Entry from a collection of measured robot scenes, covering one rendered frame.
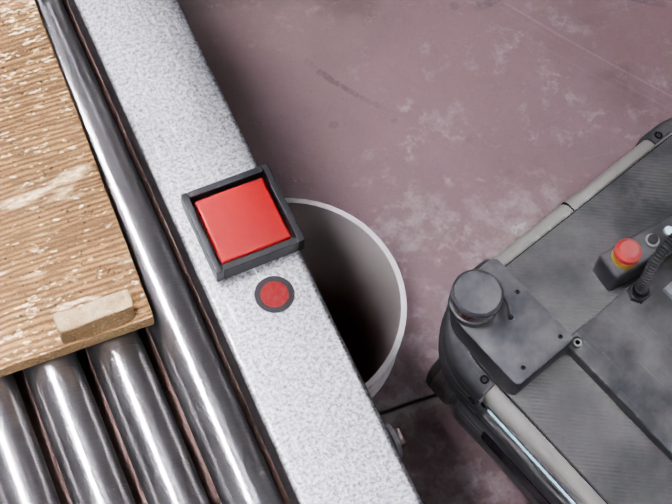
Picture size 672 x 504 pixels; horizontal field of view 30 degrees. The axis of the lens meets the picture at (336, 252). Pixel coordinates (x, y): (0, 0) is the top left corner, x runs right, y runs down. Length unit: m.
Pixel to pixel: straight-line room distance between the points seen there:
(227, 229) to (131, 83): 0.17
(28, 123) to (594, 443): 0.94
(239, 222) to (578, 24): 1.41
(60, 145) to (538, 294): 0.91
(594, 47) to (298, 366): 1.44
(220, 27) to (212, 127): 1.19
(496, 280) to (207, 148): 0.71
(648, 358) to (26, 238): 0.99
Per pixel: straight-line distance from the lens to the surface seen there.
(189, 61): 1.10
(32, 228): 1.00
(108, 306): 0.94
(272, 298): 0.99
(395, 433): 1.04
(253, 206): 1.01
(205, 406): 0.95
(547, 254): 1.80
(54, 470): 0.99
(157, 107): 1.07
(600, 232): 1.84
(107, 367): 0.97
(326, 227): 1.68
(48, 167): 1.03
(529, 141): 2.17
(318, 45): 2.23
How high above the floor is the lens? 1.82
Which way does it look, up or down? 64 degrees down
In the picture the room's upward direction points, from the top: 8 degrees clockwise
